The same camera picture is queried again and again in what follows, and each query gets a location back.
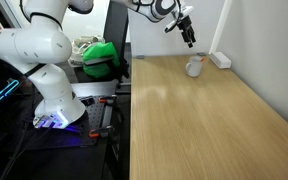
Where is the cyan light strip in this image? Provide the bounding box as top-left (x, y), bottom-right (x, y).
top-left (0, 79), bottom-right (20, 115)

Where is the pile of pale clutter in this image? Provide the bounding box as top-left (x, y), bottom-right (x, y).
top-left (67, 34), bottom-right (106, 68)

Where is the green bag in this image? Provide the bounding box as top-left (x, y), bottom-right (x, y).
top-left (82, 41), bottom-right (121, 80)

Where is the black chair backrest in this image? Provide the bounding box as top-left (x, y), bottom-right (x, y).
top-left (102, 0), bottom-right (131, 81)

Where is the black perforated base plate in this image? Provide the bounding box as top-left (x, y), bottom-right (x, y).
top-left (23, 95), bottom-right (116, 149)

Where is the white ceramic mug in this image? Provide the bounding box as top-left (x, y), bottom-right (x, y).
top-left (185, 55), bottom-right (205, 78)

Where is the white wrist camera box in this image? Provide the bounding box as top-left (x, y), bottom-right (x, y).
top-left (174, 5), bottom-right (195, 20)

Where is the black orange bar clamp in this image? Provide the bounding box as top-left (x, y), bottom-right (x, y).
top-left (88, 125), bottom-right (115, 139)
top-left (98, 94), bottom-right (118, 105)

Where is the white vertical post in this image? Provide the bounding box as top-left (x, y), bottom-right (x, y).
top-left (209, 0), bottom-right (234, 55)

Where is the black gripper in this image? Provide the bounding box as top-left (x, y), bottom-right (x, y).
top-left (176, 14), bottom-right (197, 49)

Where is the white rectangular box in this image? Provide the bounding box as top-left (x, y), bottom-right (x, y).
top-left (209, 51), bottom-right (233, 70)

